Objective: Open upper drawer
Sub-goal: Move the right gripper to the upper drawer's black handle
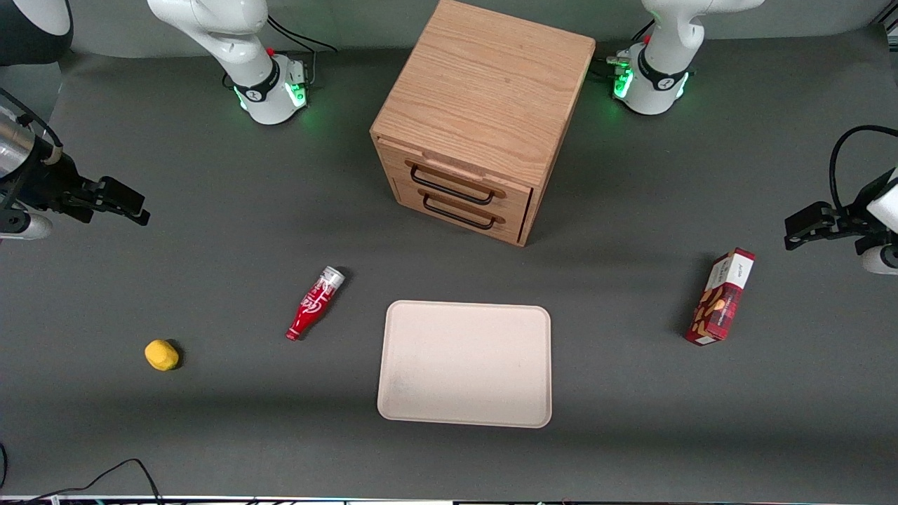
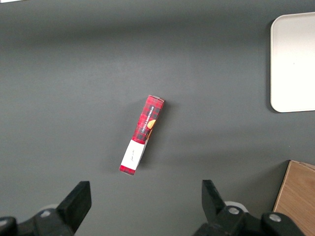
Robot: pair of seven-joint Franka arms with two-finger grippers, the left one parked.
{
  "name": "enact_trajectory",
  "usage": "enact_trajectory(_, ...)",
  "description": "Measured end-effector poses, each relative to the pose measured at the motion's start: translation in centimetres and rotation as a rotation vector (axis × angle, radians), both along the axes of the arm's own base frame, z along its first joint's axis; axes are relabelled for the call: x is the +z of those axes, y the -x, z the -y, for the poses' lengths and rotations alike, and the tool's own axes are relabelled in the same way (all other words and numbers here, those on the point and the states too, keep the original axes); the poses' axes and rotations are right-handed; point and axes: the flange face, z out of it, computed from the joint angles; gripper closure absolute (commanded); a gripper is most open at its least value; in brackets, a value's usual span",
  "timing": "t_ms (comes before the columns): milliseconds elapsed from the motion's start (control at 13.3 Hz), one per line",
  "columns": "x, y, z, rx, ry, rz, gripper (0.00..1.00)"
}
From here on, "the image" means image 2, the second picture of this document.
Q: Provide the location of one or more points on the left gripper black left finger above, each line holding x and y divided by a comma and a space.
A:
73, 204

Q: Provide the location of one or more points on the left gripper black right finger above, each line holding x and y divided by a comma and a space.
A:
212, 204

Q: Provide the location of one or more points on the red tartan shortbread box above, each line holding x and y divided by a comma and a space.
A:
144, 132

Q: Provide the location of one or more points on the cream rectangular plastic tray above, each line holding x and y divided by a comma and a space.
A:
292, 66

